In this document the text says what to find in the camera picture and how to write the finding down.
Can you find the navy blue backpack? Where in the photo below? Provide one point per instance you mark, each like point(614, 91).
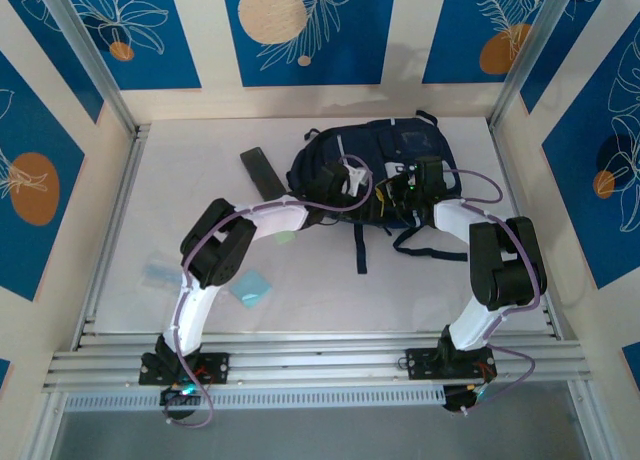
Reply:
point(360, 145)

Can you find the aluminium side rail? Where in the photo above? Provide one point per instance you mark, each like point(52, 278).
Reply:
point(501, 155)
point(120, 205)

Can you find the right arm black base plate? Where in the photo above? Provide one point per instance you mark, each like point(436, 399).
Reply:
point(422, 362)

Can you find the black pencil case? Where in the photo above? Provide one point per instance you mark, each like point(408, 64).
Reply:
point(261, 172)

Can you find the clear plastic bag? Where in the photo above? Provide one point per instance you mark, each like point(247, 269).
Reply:
point(160, 272)

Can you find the light blue paper pad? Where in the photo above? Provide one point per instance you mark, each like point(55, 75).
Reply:
point(251, 288)

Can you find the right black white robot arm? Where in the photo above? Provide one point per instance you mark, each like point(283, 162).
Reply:
point(505, 270)

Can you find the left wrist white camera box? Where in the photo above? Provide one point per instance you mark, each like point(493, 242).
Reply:
point(357, 177)

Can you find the aluminium mounting rail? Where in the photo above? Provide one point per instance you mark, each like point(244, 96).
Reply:
point(320, 360)

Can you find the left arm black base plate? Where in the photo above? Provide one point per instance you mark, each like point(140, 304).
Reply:
point(217, 367)

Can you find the light green sticky note pad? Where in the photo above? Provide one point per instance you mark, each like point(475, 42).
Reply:
point(286, 238)

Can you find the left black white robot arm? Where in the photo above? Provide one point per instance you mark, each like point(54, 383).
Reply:
point(215, 250)

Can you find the aluminium frame post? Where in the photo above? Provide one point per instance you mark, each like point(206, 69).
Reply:
point(90, 55)
point(531, 55)

